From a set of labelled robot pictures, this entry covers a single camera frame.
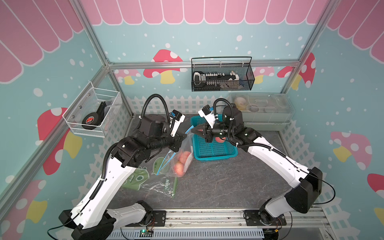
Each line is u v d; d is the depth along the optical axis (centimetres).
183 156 77
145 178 85
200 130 63
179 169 73
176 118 52
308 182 42
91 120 70
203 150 100
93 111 71
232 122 53
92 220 36
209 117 60
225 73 92
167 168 63
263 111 102
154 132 45
